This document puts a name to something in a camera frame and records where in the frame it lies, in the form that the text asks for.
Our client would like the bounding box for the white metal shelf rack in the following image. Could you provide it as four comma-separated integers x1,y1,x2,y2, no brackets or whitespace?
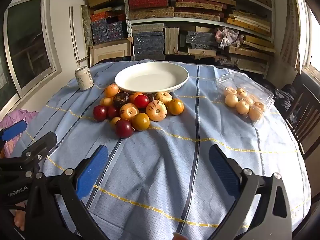
124,0,275,78

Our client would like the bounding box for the orange patterned box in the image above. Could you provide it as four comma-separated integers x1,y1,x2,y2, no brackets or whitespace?
90,11,113,22

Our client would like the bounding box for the blue checked tablecloth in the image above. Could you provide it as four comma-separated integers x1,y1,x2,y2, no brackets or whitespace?
14,59,312,240

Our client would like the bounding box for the bright window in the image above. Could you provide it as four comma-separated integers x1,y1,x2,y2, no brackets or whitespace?
294,0,320,75

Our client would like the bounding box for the pale striped apple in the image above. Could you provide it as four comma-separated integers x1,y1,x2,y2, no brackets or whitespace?
154,91,173,105
146,100,167,122
119,103,139,122

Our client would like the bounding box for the white drink can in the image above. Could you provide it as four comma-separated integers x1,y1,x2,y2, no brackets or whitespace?
75,66,94,91

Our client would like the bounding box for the purple cloth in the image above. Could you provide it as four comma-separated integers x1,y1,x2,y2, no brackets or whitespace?
0,109,39,158

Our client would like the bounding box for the person's left hand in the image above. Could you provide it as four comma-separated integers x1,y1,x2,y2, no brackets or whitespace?
14,209,26,231

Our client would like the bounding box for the pale upright wooden box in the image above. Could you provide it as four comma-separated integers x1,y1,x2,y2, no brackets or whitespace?
165,27,179,55

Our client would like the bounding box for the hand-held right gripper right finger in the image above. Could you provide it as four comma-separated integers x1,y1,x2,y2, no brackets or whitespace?
209,144,293,240

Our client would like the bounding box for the white framed window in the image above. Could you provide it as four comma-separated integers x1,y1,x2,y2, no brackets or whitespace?
0,0,62,110

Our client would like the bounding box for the tan woven curtain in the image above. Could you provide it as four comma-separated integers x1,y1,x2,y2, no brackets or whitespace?
280,0,304,70

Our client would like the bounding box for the stack of dark blue boxes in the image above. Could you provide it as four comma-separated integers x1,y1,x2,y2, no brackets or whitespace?
186,31,218,51

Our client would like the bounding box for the dark wooden chair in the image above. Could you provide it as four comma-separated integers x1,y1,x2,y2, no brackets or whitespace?
282,74,320,160

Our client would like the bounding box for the orange tangerine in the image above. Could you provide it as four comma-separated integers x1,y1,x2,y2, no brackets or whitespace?
129,92,143,103

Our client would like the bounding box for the pink plastic bag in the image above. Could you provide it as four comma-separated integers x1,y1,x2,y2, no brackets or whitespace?
215,27,244,50

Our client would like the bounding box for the yellow orange round fruit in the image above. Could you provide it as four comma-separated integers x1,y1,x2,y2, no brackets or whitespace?
167,98,185,116
132,113,150,131

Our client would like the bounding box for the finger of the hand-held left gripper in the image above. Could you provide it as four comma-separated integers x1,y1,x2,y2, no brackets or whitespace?
21,132,58,179
0,120,27,142

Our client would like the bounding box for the stack of grey blue boxes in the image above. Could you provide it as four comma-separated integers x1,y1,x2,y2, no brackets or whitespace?
132,24,165,61

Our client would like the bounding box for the stack of blue patterned boxes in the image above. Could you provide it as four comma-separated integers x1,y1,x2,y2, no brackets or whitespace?
90,20,127,45

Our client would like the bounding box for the clear plastic clamshell box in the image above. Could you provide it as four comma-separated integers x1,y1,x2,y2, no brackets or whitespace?
216,71,275,125

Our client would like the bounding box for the white plate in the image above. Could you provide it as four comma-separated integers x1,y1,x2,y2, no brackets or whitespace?
114,62,189,94

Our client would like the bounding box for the grey green stone slab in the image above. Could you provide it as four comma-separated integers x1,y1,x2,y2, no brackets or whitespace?
81,5,93,55

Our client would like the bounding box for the stack of tan woven boxes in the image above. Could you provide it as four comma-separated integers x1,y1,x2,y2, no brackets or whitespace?
129,0,237,22

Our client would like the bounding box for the pale wooden frame panel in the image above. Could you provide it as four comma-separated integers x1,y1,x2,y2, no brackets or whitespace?
89,37,134,66

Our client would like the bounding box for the stack of yellow wooden boxes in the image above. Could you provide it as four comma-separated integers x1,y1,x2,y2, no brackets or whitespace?
220,0,277,55

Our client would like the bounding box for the black plastic bag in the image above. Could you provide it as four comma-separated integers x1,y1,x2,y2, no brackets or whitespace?
274,84,299,123

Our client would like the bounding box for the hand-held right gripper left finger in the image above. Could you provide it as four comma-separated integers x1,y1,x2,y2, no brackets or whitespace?
25,144,109,240

